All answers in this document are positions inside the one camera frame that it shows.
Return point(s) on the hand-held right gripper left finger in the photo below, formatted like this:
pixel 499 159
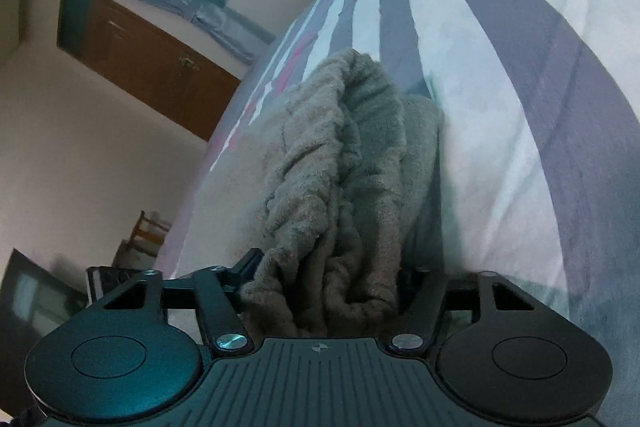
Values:
pixel 247 264

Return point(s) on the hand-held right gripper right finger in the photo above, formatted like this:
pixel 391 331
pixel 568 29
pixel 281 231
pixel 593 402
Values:
pixel 425 292

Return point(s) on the grey terry towel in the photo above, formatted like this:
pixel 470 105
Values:
pixel 320 207

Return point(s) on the wooden chair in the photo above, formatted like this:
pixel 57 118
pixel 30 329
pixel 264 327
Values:
pixel 145 234

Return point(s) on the black box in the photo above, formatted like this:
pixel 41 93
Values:
pixel 107 279

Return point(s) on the dark screen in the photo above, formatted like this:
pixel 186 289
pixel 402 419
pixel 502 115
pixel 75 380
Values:
pixel 30 297

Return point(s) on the brown wooden wardrobe door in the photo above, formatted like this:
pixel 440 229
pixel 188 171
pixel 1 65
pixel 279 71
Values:
pixel 140 57

